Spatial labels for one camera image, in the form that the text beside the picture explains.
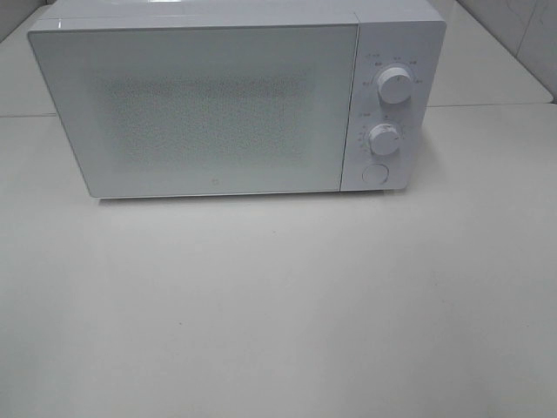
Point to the white microwave oven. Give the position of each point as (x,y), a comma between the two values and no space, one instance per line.
(409,33)

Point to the round white door button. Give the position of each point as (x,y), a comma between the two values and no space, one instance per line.
(375,174)

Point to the white microwave knob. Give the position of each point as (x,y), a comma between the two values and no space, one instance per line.
(394,84)
(384,139)

